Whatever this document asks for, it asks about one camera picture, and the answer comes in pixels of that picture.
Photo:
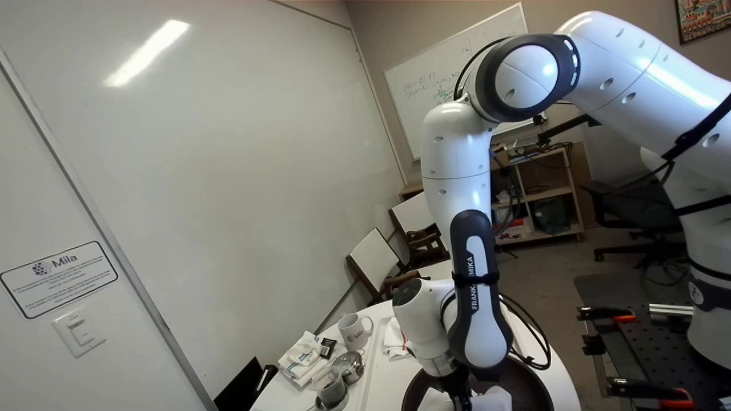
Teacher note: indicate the silver metal bar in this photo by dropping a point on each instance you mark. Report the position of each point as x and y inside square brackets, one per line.
[671, 309]

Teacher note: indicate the white mug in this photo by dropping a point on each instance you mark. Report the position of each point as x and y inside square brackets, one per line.
[353, 329]

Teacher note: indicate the orange black bar clamp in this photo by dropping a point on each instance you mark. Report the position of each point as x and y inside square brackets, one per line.
[647, 392]
[606, 314]

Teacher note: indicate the black frying pan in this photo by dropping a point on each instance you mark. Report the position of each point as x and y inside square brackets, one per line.
[534, 389]

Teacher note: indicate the small grey black item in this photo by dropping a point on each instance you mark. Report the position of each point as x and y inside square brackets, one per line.
[327, 348]

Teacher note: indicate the small dark steel cup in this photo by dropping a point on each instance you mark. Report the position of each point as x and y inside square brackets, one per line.
[333, 389]

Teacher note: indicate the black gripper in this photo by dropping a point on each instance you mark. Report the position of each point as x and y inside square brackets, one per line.
[458, 383]

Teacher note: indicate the white light switch plate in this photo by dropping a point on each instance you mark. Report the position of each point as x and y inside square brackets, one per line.
[79, 332]

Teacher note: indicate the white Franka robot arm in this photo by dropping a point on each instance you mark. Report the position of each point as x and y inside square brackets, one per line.
[632, 83]

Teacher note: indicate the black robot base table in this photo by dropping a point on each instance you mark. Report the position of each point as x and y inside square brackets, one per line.
[647, 350]

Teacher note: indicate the black office chair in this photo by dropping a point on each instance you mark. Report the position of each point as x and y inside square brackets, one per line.
[632, 213]

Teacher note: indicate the white door sign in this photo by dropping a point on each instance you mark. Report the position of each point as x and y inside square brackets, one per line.
[57, 277]

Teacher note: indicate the framed wall picture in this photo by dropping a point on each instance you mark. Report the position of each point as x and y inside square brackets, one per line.
[705, 20]

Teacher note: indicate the large wall whiteboard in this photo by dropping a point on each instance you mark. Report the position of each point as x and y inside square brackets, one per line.
[411, 99]

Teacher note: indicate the wooden shelf unit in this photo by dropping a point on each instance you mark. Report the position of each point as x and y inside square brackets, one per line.
[544, 198]

